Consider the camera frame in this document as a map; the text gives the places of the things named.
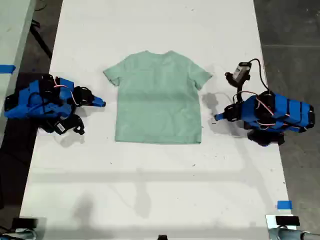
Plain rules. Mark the pale grey side table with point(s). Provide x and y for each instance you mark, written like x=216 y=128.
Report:
x=12 y=37

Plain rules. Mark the grey teal clamp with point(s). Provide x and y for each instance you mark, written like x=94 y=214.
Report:
x=287 y=235
x=22 y=235

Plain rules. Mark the black floor mat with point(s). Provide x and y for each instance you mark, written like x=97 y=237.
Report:
x=15 y=162

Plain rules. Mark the black labelled camera box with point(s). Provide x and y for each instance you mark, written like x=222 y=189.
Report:
x=61 y=127

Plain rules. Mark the pale green t-shirt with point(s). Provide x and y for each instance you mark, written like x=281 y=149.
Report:
x=160 y=100

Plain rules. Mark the small black box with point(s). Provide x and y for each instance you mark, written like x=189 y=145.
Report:
x=287 y=221
x=24 y=223
x=162 y=237

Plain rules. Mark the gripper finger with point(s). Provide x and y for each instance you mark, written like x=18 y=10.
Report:
x=96 y=106
x=97 y=100
x=220 y=117

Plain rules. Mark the blue tape strip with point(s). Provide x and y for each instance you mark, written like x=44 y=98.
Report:
x=7 y=68
x=284 y=205

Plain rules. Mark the grey black camera box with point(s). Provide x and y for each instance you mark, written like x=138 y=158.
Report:
x=243 y=71

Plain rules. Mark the black metal bar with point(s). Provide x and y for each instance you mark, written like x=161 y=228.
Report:
x=41 y=41

